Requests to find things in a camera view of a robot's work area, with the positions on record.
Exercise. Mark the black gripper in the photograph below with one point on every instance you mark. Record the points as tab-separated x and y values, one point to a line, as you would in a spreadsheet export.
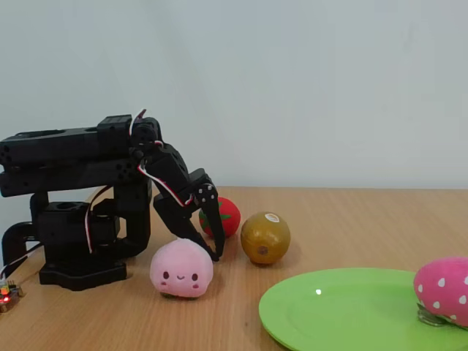
183	208

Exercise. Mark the pink peach plush with face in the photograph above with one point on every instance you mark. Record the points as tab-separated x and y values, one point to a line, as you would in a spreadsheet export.
181	267

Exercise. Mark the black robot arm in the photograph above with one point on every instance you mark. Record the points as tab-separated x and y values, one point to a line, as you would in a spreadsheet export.
66	146

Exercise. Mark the green plastic plate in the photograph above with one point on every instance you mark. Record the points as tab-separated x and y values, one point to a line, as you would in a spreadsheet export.
343	314

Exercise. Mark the red toy tomato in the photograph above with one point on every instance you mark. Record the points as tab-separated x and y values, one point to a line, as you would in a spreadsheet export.
230	217

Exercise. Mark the brown kiwi fruit with sticker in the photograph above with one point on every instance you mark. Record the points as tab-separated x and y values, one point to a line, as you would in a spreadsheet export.
265	237

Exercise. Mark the black table clamp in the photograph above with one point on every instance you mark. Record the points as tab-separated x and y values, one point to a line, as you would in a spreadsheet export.
9	237

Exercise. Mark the small controller circuit board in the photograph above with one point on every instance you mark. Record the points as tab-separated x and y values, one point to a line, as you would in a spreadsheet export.
9	298

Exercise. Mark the pink strawberry plush white dots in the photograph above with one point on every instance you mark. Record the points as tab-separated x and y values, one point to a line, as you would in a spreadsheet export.
444	289

